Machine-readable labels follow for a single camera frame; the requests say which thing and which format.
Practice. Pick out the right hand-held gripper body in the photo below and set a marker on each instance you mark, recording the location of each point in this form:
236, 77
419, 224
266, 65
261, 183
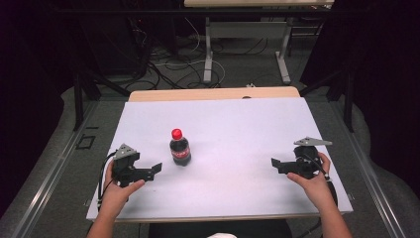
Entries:
307, 162

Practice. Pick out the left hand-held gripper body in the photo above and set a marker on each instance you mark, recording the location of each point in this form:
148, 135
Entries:
125, 165

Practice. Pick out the cola bottle with red label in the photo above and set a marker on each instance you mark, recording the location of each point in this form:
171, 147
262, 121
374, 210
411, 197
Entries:
180, 152

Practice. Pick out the red bottle cap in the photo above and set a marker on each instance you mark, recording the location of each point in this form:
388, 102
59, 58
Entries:
177, 134

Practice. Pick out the person's right hand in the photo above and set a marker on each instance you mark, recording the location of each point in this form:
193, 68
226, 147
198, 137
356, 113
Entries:
317, 190

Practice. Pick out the person's left hand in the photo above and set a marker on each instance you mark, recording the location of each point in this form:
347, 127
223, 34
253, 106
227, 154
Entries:
115, 195

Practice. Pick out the white table mat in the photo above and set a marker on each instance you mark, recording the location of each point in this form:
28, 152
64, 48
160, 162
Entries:
231, 132

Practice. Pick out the black metal stand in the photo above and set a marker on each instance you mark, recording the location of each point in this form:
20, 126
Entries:
79, 99
347, 99

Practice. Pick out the person's dark clothing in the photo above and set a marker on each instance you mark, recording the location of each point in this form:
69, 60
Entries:
198, 229

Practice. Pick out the light wooden table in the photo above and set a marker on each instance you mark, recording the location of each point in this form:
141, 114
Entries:
198, 94

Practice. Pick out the desk with white legs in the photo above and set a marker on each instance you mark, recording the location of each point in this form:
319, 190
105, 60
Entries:
247, 29

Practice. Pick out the black floor socket frame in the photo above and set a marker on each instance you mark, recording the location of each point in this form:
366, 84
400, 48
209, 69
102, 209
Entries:
85, 142

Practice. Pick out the metal floor rail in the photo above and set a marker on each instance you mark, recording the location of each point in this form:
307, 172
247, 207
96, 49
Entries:
49, 180
369, 175

